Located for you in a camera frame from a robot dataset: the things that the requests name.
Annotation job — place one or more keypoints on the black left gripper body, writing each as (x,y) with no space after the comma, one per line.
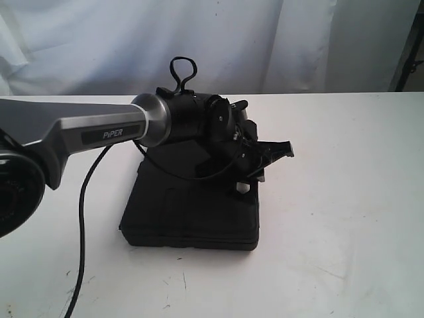
(231,142)

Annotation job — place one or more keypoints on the black plastic tool case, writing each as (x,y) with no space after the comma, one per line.
(170,206)

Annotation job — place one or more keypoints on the left silver black robot arm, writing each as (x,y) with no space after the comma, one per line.
(37,138)

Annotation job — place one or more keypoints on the white backdrop curtain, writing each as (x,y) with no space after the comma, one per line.
(240,47)

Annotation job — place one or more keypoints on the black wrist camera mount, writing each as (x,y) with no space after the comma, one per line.
(273,151)

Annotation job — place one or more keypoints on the black metal stand frame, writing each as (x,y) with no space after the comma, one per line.
(409,61)

